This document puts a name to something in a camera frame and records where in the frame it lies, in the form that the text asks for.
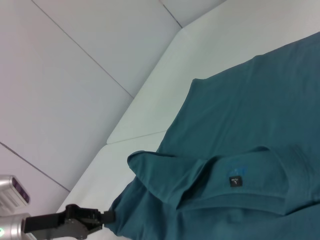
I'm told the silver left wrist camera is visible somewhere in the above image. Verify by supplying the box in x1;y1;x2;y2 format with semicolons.
0;174;32;208

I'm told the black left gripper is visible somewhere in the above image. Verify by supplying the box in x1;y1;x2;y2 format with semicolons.
23;203;117;240

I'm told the teal blue FREE t-shirt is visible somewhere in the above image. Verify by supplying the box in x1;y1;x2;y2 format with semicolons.
109;31;320;240

